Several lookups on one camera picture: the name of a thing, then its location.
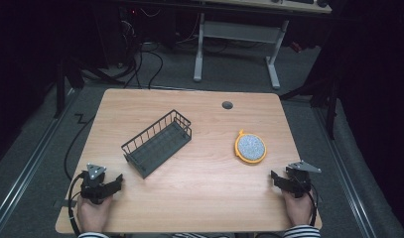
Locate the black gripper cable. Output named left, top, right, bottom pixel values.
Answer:
left=67, top=171, right=88, bottom=238
left=307, top=188, right=321, bottom=228

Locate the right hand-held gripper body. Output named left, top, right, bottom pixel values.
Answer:
left=284, top=160, right=323, bottom=199

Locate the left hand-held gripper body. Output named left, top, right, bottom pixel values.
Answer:
left=79, top=163, right=107, bottom=205

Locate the black metal stand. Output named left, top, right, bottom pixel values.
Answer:
left=279, top=56, right=341, bottom=141
left=53, top=56, right=86, bottom=120

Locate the black floor cable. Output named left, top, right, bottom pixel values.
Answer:
left=64, top=113, right=96, bottom=182

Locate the person's left hand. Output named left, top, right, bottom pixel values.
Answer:
left=76, top=194, right=115, bottom=234

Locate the round yellow-rimmed grey scrubber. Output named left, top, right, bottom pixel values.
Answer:
left=233, top=129, right=268, bottom=166

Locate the bundle of black cables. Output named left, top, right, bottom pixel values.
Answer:
left=116, top=9, right=166, bottom=90

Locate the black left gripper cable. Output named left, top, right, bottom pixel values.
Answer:
left=67, top=171, right=88, bottom=238

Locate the metal floor rail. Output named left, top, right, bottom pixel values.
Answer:
left=313, top=107, right=379, bottom=238
left=0, top=88, right=78, bottom=232

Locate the dark grey wire basket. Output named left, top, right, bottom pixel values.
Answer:
left=120, top=109, right=194, bottom=180

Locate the person's right hand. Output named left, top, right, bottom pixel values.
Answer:
left=281, top=189, right=316, bottom=229

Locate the white-framed wooden desk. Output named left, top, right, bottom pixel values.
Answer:
left=192, top=0, right=334, bottom=91

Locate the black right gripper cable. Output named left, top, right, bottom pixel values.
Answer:
left=307, top=188, right=321, bottom=228

